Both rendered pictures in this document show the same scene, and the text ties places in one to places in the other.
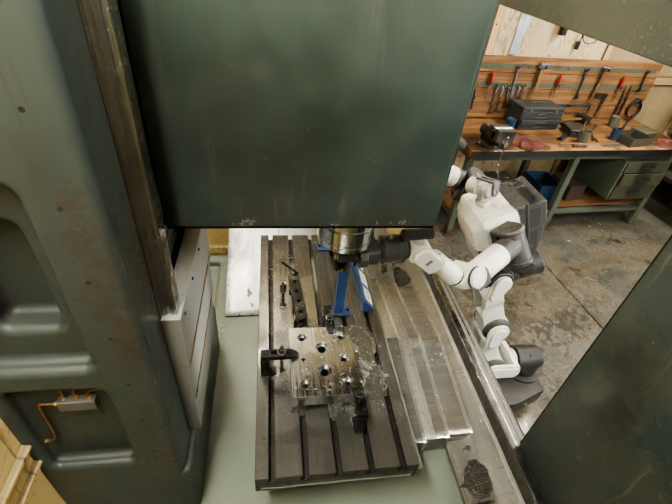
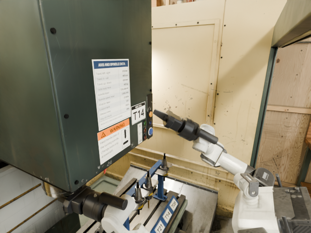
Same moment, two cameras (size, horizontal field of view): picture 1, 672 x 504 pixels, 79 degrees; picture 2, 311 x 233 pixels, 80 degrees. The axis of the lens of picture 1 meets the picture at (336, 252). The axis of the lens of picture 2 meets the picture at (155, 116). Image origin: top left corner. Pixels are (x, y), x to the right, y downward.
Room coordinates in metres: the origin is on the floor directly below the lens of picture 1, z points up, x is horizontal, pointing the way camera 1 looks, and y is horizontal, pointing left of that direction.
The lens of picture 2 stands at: (0.71, -0.67, 1.94)
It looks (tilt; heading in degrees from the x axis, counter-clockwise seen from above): 18 degrees down; 39
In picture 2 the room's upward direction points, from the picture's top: straight up
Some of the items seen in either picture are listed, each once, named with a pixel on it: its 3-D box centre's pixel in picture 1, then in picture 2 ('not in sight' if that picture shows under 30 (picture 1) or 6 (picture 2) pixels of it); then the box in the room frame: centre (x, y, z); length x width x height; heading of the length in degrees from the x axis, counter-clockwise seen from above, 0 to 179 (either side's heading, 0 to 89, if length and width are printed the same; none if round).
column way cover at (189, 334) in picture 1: (197, 319); (21, 207); (0.87, 0.42, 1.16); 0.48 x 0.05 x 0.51; 11
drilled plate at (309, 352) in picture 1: (322, 363); not in sight; (0.90, 0.00, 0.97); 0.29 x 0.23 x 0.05; 11
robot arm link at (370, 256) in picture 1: (375, 249); (87, 201); (0.98, -0.12, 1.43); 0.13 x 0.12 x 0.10; 15
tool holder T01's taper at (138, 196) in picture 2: not in sight; (138, 192); (1.28, -0.08, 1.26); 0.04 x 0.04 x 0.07
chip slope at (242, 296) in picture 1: (313, 275); (151, 213); (1.60, 0.10, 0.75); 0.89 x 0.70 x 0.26; 101
